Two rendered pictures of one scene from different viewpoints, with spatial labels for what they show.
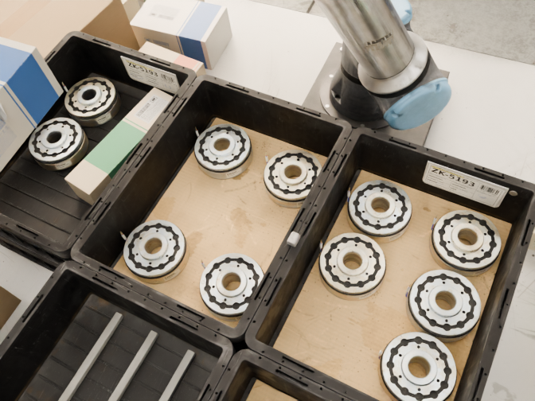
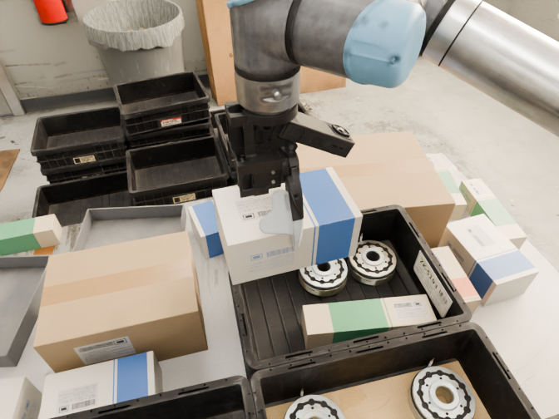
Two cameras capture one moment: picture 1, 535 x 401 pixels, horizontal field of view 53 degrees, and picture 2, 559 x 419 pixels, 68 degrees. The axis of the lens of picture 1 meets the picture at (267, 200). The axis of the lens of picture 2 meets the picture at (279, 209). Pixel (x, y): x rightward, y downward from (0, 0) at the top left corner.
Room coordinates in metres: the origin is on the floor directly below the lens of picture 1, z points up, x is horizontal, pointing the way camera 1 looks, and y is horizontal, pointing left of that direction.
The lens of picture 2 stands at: (0.20, 0.09, 1.56)
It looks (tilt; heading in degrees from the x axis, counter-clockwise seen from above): 44 degrees down; 40
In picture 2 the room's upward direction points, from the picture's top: straight up
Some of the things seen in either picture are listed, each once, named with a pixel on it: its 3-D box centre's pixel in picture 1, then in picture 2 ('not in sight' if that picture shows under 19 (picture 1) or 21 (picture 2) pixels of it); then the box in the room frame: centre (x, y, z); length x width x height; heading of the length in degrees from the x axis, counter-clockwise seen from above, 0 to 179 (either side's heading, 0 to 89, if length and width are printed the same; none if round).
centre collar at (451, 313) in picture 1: (445, 301); not in sight; (0.23, -0.23, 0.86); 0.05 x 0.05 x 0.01
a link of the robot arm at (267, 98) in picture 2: not in sight; (268, 86); (0.53, 0.39, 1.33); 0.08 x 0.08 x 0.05
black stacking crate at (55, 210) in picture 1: (82, 147); (334, 291); (0.63, 0.32, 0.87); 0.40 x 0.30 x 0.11; 144
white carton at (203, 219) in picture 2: not in sight; (231, 222); (0.71, 0.70, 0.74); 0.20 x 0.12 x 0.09; 156
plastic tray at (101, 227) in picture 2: not in sight; (131, 238); (0.51, 0.88, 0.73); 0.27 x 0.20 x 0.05; 135
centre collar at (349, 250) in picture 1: (352, 261); not in sight; (0.32, -0.11, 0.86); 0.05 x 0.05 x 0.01
